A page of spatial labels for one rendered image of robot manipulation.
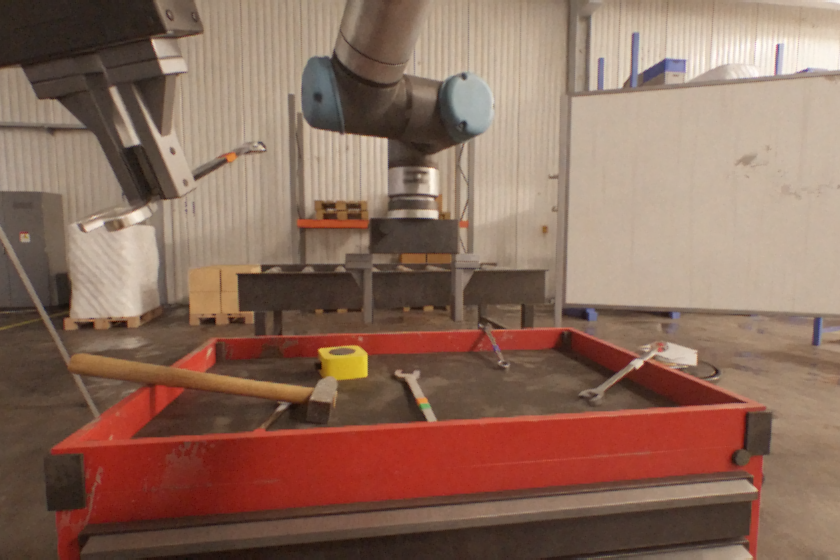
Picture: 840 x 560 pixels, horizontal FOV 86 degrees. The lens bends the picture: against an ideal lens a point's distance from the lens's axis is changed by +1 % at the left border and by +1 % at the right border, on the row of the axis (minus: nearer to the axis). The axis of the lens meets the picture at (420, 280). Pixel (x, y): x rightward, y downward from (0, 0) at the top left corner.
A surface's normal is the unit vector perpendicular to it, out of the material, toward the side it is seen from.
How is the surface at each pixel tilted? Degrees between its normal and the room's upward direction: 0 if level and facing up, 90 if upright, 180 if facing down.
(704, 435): 90
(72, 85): 113
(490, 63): 90
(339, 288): 90
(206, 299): 90
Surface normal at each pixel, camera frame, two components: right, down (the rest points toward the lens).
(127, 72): -0.07, 0.48
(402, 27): 0.35, 0.85
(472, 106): 0.48, 0.05
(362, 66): -0.25, 0.74
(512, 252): 0.15, 0.09
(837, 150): -0.28, 0.08
